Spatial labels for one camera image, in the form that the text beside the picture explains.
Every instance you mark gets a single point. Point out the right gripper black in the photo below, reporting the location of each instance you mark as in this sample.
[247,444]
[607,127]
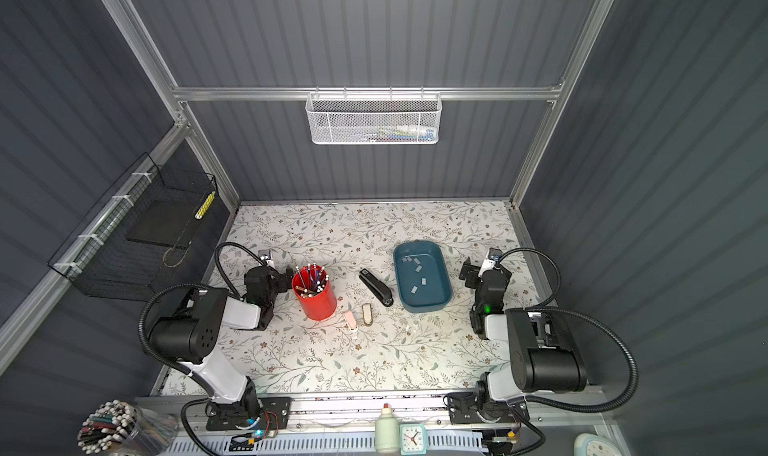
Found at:
[474,273]

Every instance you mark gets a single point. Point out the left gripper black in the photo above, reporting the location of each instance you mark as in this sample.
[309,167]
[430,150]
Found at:
[279,279]

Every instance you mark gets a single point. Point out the teal plastic tray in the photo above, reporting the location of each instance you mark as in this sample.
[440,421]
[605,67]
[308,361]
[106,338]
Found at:
[421,276]

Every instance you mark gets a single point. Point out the black stapler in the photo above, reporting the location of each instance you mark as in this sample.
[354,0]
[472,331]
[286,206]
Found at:
[378,288]

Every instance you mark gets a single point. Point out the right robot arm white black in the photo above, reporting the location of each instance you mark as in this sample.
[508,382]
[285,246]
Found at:
[542,351]

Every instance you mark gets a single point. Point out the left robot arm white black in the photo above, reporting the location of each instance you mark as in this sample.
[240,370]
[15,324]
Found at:
[180,325]

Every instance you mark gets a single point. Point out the red pen cup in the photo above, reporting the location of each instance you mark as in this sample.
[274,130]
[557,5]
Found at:
[311,285]

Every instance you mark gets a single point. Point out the yellow marker in side basket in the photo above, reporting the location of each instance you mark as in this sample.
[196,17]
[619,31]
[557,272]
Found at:
[204,207]

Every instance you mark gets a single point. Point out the pink eraser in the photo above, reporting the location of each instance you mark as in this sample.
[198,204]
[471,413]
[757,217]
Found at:
[350,321]

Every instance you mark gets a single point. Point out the small teal clock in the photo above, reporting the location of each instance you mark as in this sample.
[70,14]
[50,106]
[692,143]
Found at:
[413,439]

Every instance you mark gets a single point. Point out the white glue bottle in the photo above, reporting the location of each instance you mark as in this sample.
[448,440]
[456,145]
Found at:
[386,437]

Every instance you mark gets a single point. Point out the white round device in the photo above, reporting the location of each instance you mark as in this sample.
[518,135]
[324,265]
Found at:
[587,444]

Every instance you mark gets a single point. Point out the clear jar of pencils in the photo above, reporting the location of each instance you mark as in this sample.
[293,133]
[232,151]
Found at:
[119,428]

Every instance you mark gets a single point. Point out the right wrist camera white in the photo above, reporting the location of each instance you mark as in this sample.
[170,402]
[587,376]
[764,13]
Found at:
[490,261]

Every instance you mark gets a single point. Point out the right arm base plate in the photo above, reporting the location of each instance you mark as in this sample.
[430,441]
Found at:
[467,408]

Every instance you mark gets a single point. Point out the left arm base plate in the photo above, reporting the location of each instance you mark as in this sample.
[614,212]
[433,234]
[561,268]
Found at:
[270,413]

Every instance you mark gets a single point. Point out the black wire side basket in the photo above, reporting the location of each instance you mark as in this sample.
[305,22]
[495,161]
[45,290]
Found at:
[145,238]

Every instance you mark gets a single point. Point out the white wire wall basket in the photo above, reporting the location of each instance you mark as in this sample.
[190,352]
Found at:
[394,119]

